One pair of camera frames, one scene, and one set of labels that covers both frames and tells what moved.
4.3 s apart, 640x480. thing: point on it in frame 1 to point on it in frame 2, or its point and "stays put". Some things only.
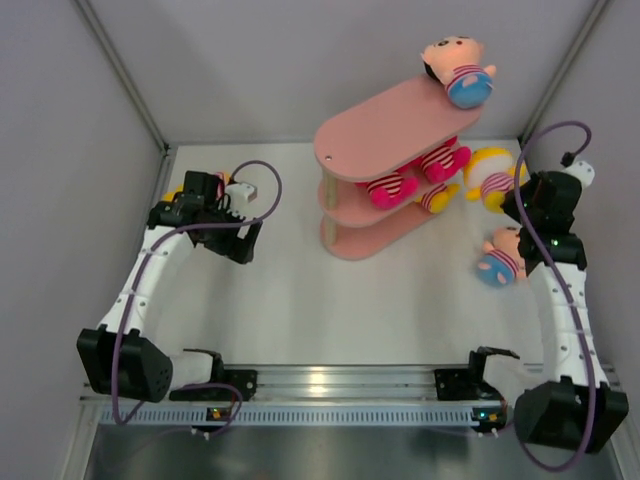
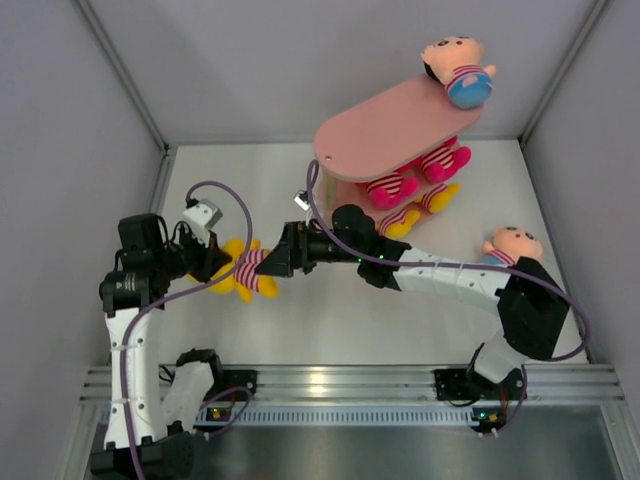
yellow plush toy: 490,174 to 398,224
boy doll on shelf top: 458,61 stays put
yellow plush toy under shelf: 437,197 stays put
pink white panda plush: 389,190 stays put
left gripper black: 234,247 to 212,258
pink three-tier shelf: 383,136 stays put
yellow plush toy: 223,179 to 247,280
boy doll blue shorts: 502,262 stays put
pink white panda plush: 444,161 stays put
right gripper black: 532,184 to 294,247
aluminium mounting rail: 331,383 stays put
